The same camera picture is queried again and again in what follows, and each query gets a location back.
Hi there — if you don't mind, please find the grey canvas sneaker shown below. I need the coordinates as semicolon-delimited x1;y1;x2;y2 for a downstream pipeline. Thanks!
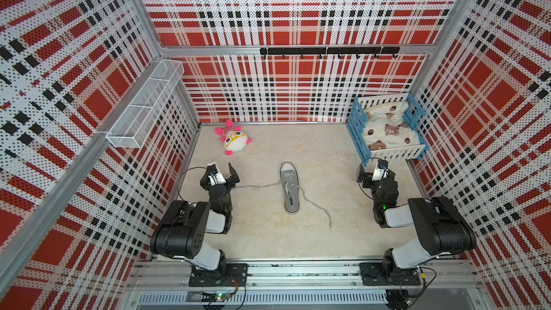
279;162;300;215

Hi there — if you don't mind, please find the white wire mesh basket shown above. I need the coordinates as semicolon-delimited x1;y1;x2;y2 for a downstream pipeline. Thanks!
106;60;184;149

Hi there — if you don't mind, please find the left camera black cable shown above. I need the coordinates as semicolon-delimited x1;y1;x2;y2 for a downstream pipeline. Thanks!
175;166;212;201

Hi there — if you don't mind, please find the right camera black cable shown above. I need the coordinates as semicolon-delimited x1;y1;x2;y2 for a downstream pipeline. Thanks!
356;157;384;201

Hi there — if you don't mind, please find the blue white slatted crate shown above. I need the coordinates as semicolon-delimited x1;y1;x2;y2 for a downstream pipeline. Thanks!
347;93;430;166

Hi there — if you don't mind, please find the green circuit board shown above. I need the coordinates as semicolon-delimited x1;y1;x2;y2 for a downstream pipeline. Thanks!
201;292;233;303

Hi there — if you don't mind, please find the white printed cloth bundle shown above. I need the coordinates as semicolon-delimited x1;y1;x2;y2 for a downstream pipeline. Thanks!
362;101;420;151

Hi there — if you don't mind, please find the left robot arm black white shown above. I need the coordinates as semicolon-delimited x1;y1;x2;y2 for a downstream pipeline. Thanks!
150;163;240;287

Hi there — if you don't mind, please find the grey shoelace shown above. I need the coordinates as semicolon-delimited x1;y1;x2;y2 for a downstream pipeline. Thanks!
238;180;333;228

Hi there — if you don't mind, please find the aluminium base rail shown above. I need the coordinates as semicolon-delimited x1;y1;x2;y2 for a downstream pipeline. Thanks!
121;256;491;309

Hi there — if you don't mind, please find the black hook rail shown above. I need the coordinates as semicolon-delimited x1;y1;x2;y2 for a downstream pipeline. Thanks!
260;46;400;57

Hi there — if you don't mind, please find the white pink plush toy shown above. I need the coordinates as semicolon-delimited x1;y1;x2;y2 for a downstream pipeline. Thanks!
215;119;252;156

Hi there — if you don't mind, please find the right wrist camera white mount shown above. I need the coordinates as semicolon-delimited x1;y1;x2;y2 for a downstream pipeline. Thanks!
372;159;388;181

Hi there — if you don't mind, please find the camera black cable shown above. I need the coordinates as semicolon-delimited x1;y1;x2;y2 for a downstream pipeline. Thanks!
356;157;384;201
175;166;212;201

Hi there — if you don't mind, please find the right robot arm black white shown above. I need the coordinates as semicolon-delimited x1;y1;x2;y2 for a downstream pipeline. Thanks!
357;165;476;286

